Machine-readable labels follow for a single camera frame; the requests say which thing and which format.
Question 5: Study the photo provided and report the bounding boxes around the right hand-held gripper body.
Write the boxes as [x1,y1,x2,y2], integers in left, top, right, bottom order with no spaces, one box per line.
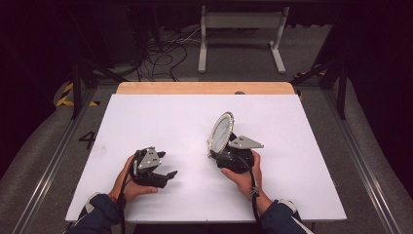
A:
[210,135,265,175]

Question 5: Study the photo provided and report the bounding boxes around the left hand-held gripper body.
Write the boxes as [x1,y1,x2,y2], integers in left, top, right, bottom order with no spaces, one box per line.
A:
[131,146,170,190]

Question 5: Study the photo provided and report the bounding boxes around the oval beaded-rim stand mirror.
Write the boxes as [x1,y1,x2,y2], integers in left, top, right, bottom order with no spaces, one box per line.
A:
[206,111,236,159]

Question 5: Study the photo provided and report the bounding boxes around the person's right hand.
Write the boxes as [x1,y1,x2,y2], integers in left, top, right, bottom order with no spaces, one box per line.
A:
[220,149,274,216]

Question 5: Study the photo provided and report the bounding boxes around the person's left hand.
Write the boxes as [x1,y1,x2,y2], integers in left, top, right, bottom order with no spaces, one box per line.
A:
[108,153,160,206]

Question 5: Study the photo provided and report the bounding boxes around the white board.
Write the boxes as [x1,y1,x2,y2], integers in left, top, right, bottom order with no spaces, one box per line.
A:
[64,94,348,225]

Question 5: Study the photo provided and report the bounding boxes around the wooden table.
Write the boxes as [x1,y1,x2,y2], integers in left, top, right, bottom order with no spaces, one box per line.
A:
[115,81,296,96]

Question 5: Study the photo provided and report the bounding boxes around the yellow black floor tape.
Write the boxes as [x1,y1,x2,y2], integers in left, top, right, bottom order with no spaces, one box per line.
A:
[55,81,100,108]
[293,68,327,79]

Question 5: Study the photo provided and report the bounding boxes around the black metal stand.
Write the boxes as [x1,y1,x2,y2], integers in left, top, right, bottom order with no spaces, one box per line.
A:
[289,58,351,121]
[68,9,131,121]

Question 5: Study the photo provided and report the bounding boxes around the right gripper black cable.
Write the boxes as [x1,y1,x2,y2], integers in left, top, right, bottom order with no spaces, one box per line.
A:
[239,155,265,229]

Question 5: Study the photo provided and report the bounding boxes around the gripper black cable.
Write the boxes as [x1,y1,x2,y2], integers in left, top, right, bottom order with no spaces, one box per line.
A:
[117,158,140,234]
[239,155,265,229]

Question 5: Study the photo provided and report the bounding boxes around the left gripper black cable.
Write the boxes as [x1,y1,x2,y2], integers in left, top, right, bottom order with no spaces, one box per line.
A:
[117,158,140,234]

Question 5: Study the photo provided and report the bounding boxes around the bundle of floor cables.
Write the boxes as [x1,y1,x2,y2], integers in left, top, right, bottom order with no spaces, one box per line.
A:
[135,27,203,83]

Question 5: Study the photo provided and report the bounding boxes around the aluminium floor rail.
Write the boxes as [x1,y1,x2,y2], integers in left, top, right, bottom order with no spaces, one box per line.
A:
[11,87,99,234]
[320,87,404,234]

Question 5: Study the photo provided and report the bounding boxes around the white metal stand frame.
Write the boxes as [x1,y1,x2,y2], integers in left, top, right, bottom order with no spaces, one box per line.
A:
[197,5,291,75]

